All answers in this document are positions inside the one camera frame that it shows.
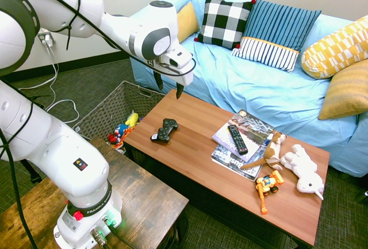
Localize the black gamepad controller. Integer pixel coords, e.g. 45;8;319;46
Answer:
150;118;179;144

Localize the magazine with winter trees cover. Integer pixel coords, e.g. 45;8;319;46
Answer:
212;109;275;163

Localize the yellow plush toy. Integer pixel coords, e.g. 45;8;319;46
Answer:
124;110;140;128

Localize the light blue covered sofa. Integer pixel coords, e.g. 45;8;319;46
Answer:
129;0;368;178

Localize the black TV remote control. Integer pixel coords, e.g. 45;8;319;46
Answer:
227;124;249;156

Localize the black white checkered pillow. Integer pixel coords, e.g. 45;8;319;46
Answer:
194;0;257;50

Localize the rustic wooden robot stand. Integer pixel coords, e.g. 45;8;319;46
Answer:
0;136;190;249

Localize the small plain yellow pillow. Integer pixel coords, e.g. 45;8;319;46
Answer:
175;1;200;44

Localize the business magazine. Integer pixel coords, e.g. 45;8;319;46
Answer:
210;145;263;182

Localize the white plush unicorn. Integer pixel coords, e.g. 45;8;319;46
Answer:
279;144;325;201

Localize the blue striped pillow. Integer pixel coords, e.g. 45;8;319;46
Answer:
231;0;322;74

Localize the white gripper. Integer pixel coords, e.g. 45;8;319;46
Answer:
154;44;197;100

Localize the mustard yellow square pillow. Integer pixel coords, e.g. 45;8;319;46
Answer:
317;59;368;121

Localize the dark woven storage basket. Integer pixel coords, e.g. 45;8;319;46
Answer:
72;80;167;154

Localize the red blue plush toy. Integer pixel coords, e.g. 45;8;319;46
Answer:
107;124;127;145

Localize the wall power outlet with plugs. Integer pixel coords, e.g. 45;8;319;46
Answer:
37;29;56;48

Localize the white power cable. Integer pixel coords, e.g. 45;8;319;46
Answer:
18;44;80;125

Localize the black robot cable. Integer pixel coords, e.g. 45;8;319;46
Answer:
0;0;197;249

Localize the yellow white patterned bolster pillow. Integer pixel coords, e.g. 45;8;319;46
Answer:
301;14;368;80

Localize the wooden coffee table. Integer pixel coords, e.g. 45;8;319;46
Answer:
122;88;331;249

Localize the orange toy excavator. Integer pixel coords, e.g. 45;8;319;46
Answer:
254;170;285;215

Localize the brown and white plush dog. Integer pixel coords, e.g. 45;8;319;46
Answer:
240;132;288;171

